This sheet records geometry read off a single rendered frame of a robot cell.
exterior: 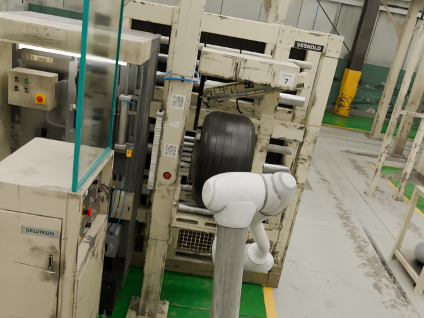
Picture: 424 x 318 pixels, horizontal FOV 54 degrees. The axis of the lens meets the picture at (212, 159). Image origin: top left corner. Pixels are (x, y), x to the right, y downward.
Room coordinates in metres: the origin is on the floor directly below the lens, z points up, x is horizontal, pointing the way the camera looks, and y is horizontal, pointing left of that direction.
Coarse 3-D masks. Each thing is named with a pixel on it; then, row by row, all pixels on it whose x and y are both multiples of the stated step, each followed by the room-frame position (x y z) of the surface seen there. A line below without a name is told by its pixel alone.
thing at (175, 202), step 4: (180, 180) 2.51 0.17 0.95; (180, 184) 2.45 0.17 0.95; (180, 188) 2.42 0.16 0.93; (176, 192) 2.31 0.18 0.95; (176, 196) 2.26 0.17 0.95; (176, 200) 2.21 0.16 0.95; (172, 204) 2.17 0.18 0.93; (176, 204) 2.17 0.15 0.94; (172, 208) 2.17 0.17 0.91; (176, 208) 2.17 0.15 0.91; (172, 212) 2.17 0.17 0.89; (172, 216) 2.17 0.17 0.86
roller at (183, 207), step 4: (180, 204) 2.22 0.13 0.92; (184, 204) 2.23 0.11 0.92; (188, 204) 2.23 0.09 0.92; (180, 208) 2.21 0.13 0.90; (184, 208) 2.21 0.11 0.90; (188, 208) 2.21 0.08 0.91; (192, 208) 2.22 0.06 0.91; (196, 208) 2.22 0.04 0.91; (200, 208) 2.22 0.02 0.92; (204, 208) 2.23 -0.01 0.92; (192, 212) 2.22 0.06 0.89; (196, 212) 2.22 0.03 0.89; (200, 212) 2.22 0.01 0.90; (204, 212) 2.22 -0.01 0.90; (208, 212) 2.22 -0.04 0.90; (212, 212) 2.22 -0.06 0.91
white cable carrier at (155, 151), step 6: (162, 114) 2.29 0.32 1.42; (156, 120) 2.29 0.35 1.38; (162, 120) 2.32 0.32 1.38; (156, 126) 2.29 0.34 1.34; (156, 132) 2.29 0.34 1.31; (156, 138) 2.29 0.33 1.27; (156, 144) 2.29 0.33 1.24; (156, 150) 2.29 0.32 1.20; (156, 156) 2.29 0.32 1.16; (156, 162) 2.31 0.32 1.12; (150, 168) 2.29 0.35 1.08; (150, 174) 2.29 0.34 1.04; (150, 180) 2.29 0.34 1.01
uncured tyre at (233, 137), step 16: (224, 112) 2.40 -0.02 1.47; (208, 128) 2.23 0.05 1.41; (224, 128) 2.22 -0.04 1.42; (240, 128) 2.25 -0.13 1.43; (208, 144) 2.14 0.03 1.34; (224, 144) 2.15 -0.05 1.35; (240, 144) 2.16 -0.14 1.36; (208, 160) 2.11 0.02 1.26; (224, 160) 2.11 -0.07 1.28; (240, 160) 2.12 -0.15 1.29; (208, 176) 2.09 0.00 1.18; (192, 192) 2.19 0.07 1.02
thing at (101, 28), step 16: (96, 0) 1.55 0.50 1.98; (112, 0) 1.80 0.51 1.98; (96, 16) 1.57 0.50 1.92; (112, 16) 1.82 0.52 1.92; (96, 32) 1.59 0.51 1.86; (112, 32) 1.85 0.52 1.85; (96, 48) 1.60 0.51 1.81; (112, 48) 1.87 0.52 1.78; (80, 64) 1.45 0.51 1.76; (96, 64) 1.62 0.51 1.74; (112, 64) 1.90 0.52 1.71; (80, 80) 1.45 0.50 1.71; (96, 80) 1.64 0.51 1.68; (112, 80) 1.93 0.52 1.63; (80, 96) 1.45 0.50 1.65; (96, 96) 1.66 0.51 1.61; (112, 96) 1.96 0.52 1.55; (80, 112) 1.45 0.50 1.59; (96, 112) 1.68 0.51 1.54; (112, 112) 1.99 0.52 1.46; (80, 128) 1.45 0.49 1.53; (96, 128) 1.70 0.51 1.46; (80, 144) 1.48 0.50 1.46; (96, 144) 1.72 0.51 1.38; (80, 160) 1.50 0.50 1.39; (96, 160) 1.75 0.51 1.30; (80, 176) 1.51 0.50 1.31
